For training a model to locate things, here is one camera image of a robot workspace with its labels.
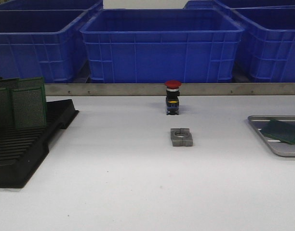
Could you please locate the back right blue crate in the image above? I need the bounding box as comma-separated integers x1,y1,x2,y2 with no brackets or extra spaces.
184,0,295,9

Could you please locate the red emergency stop button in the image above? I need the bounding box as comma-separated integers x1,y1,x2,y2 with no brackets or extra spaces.
165,80,182,115

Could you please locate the black slotted board rack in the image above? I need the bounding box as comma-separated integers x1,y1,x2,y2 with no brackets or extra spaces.
0,99,79,188

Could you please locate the back left blue crate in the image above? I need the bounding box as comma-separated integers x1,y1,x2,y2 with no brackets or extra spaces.
0,0,103,10

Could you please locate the grey metal clamp block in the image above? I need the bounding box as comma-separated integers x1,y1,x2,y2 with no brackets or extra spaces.
170,128,193,147

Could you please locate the silver metal tray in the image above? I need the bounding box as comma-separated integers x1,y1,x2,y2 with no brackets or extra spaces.
248,115,295,157

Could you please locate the left blue plastic crate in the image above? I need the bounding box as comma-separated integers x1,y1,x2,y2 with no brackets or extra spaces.
0,10,88,83

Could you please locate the right blue plastic crate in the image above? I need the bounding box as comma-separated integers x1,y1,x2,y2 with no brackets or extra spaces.
232,8,295,83

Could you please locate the metal table edge rail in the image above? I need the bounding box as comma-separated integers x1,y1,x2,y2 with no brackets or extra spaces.
45,83,295,96

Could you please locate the centre blue plastic crate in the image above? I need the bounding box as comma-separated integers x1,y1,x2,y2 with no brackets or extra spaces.
81,9,243,83

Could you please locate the blue plastic crate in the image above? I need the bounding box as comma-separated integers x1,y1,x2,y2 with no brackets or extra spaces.
81,9,243,83
232,8,295,83
0,10,88,83

